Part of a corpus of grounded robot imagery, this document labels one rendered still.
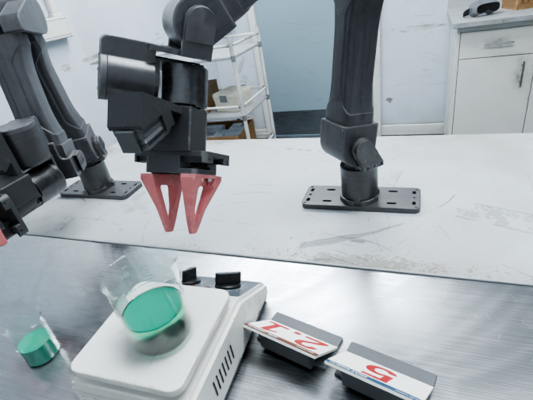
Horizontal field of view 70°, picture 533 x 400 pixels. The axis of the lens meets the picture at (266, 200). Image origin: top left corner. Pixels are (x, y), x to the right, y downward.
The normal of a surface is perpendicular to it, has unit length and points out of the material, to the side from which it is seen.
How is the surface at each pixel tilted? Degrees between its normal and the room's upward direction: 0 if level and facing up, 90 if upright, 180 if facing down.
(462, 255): 0
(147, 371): 0
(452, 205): 0
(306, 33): 90
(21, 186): 90
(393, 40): 90
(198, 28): 90
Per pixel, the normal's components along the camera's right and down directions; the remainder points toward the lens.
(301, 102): -0.33, 0.51
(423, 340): -0.16, -0.86
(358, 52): 0.36, 0.40
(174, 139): -0.36, 0.01
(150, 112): 0.93, 0.05
